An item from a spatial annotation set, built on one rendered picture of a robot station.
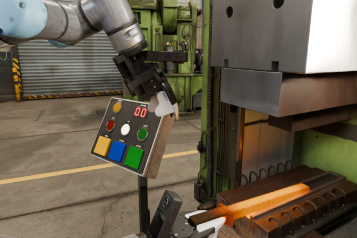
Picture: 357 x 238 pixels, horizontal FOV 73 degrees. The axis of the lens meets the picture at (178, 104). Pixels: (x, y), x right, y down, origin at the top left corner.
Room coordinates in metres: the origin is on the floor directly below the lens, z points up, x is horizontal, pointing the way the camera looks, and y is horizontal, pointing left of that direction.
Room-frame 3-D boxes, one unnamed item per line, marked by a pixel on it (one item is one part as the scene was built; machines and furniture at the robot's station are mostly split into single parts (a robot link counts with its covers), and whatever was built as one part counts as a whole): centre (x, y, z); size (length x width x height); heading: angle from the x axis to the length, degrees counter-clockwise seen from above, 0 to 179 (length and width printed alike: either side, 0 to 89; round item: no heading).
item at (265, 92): (0.68, -0.35, 1.32); 0.42 x 0.20 x 0.10; 118
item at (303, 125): (0.68, -0.40, 1.24); 0.30 x 0.07 x 0.06; 118
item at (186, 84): (5.91, 0.27, 1.45); 2.18 x 1.23 x 2.89; 111
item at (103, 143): (0.99, 0.33, 1.01); 0.07 x 0.05 x 0.07; 53
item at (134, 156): (0.87, 0.17, 1.01); 0.07 x 0.05 x 0.07; 53
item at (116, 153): (0.93, 0.25, 1.01); 0.07 x 0.05 x 0.07; 53
